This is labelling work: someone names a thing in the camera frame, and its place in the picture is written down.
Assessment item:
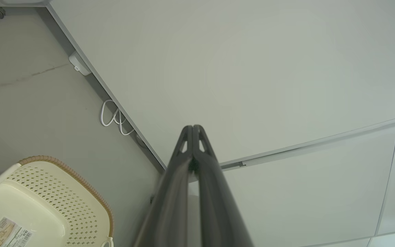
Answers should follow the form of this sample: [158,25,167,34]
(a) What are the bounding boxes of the grey metal stand leg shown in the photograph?
[0,0,49,7]

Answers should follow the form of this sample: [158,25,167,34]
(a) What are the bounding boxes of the white power adapter box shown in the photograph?
[69,51,92,76]

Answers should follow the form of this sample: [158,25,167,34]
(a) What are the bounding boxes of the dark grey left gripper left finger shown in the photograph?
[134,125,194,247]

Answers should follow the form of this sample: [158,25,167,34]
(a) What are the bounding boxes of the printed basket label sticker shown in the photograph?
[0,217,33,247]

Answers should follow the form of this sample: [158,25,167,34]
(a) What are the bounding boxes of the white partition board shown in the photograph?
[47,0,395,172]

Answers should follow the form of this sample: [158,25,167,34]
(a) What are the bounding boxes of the white floor cable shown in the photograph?
[100,99,136,136]

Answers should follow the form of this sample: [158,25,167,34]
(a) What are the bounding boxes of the cream perforated laundry basket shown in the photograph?
[0,155,115,247]

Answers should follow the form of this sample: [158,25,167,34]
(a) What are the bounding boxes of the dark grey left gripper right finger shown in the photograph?
[192,125,254,247]

